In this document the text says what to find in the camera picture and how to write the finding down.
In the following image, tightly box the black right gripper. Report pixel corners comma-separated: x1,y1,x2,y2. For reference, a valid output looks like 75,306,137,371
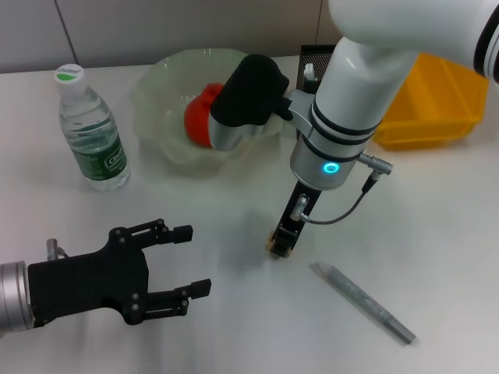
271,180,323,261

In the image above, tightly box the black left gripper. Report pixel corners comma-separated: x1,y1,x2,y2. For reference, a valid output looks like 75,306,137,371
27,218,213,326

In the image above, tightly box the grey marker pen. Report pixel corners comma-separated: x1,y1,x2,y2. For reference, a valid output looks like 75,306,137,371
310,261,416,346

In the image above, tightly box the clear green-label water bottle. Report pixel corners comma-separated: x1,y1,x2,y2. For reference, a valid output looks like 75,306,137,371
53,64,131,192

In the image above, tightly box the translucent wavy fruit plate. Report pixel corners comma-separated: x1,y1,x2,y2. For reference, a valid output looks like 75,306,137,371
133,47,288,177

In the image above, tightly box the black mesh pen holder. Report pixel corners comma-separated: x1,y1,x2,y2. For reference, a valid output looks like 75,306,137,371
295,44,337,141

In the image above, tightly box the yellow plastic bin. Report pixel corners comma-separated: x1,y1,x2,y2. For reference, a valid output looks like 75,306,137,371
372,52,490,152

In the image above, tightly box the left gripper cable with plug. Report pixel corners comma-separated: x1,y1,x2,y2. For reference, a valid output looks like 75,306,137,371
45,238,70,260

